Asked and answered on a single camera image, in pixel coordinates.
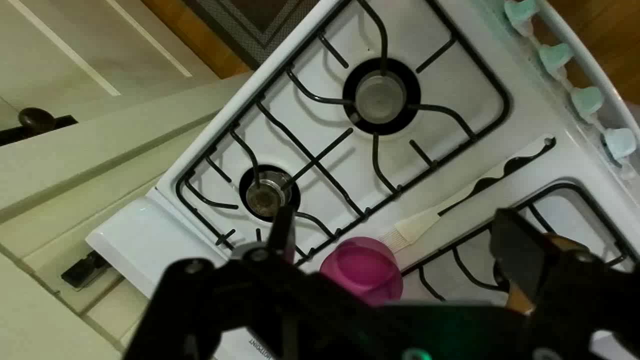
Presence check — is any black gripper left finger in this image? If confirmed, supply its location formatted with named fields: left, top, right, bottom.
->
left=125, top=203, right=315, bottom=360

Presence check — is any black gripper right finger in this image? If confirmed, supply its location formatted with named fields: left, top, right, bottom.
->
left=490, top=207, right=640, bottom=360

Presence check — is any black stove grate right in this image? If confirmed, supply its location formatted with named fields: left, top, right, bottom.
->
left=402, top=182, right=638, bottom=304

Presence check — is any black stove grate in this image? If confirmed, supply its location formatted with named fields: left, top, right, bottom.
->
left=177, top=0, right=513, bottom=263
left=402, top=182, right=638, bottom=304

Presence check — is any pink plastic cup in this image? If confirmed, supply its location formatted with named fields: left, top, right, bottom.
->
left=321, top=236, right=402, bottom=306

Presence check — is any teal stove knob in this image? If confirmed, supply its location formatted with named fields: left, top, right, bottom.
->
left=571, top=85, right=604, bottom=122
left=603, top=127, right=638, bottom=162
left=539, top=42, right=575, bottom=77
left=502, top=0, right=541, bottom=34

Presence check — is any white plastic spatula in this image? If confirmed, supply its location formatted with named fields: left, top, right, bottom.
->
left=388, top=137, right=557, bottom=249

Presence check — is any black door latch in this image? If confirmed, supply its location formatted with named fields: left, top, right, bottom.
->
left=61, top=251, right=108, bottom=287

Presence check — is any white gas stove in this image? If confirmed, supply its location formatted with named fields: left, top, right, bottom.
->
left=84, top=0, right=640, bottom=360

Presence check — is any black stove grate left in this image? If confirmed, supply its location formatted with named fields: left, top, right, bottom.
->
left=177, top=0, right=513, bottom=263

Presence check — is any black door knob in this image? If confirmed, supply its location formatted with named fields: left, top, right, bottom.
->
left=0, top=108, right=76, bottom=146

